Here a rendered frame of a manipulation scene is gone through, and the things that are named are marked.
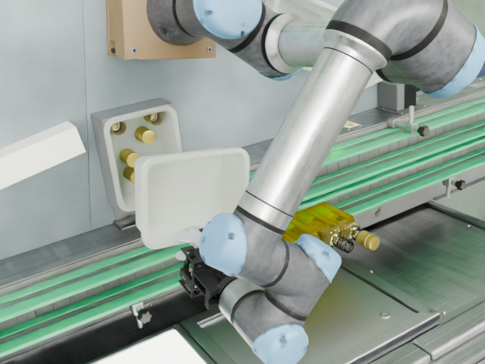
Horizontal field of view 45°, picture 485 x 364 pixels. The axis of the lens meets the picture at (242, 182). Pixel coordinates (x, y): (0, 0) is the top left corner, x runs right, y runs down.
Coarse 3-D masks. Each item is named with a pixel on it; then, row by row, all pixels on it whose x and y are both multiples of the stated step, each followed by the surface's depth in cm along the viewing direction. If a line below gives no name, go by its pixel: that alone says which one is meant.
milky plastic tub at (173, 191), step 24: (144, 168) 102; (168, 168) 113; (192, 168) 115; (216, 168) 118; (240, 168) 114; (144, 192) 103; (168, 192) 114; (192, 192) 117; (216, 192) 120; (240, 192) 116; (144, 216) 104; (168, 216) 115; (192, 216) 118; (144, 240) 106; (168, 240) 109
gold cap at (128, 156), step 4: (124, 152) 136; (128, 152) 135; (132, 152) 134; (120, 156) 137; (124, 156) 135; (128, 156) 134; (132, 156) 134; (136, 156) 135; (124, 160) 135; (128, 160) 134; (132, 160) 134; (128, 164) 134; (132, 164) 135
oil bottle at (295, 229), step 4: (292, 220) 142; (296, 220) 142; (292, 224) 140; (296, 224) 140; (300, 224) 140; (288, 228) 138; (292, 228) 138; (296, 228) 138; (300, 228) 138; (304, 228) 138; (308, 228) 138; (288, 232) 137; (292, 232) 137; (296, 232) 136; (300, 232) 136; (304, 232) 136; (308, 232) 136; (312, 232) 136; (316, 232) 136; (292, 236) 136; (296, 236) 135; (316, 236) 134
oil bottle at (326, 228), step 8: (296, 216) 144; (304, 216) 143; (312, 216) 143; (320, 216) 142; (304, 224) 141; (312, 224) 139; (320, 224) 138; (328, 224) 138; (336, 224) 138; (320, 232) 136; (328, 232) 136; (336, 232) 136; (328, 240) 136
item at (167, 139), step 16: (144, 112) 130; (128, 128) 136; (160, 128) 140; (176, 128) 135; (112, 144) 135; (128, 144) 138; (144, 144) 140; (160, 144) 142; (176, 144) 137; (112, 160) 129; (112, 176) 131; (128, 192) 141; (128, 208) 134
